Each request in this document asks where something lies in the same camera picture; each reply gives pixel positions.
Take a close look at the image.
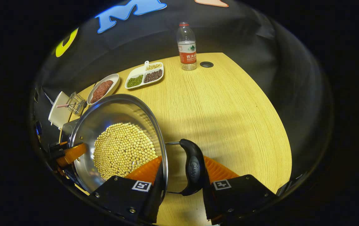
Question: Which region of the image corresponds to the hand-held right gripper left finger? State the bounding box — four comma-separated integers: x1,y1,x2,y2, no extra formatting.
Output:
88,156,167,224

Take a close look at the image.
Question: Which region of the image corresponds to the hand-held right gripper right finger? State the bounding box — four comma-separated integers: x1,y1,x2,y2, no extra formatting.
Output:
202,156,279,225

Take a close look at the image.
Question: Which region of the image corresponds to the black induction cooktop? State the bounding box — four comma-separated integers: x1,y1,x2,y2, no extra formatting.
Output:
59,119,82,142

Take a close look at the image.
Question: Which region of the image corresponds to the heap of yellow soybeans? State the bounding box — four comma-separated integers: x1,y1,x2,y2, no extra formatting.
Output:
93,122,158,181

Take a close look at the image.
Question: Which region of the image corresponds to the steel pot with black handles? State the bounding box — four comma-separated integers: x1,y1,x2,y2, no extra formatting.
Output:
68,94,206,196

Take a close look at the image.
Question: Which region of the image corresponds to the white toaster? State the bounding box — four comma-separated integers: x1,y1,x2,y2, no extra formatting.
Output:
48,91,73,130

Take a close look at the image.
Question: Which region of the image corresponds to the brown meat patty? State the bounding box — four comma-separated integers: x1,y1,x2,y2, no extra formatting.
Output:
90,80,114,103

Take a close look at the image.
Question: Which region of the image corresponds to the round white plate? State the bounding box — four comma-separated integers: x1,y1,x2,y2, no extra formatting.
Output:
87,73,120,105

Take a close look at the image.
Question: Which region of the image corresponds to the divided white bean dish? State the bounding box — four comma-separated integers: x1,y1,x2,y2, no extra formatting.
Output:
125,61,164,90

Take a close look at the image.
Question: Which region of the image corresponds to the clear plastic water bottle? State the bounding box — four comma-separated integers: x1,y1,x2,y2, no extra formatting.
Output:
177,22,197,71

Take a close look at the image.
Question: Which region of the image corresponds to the metal wire basket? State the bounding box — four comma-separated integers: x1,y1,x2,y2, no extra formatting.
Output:
66,92,86,116

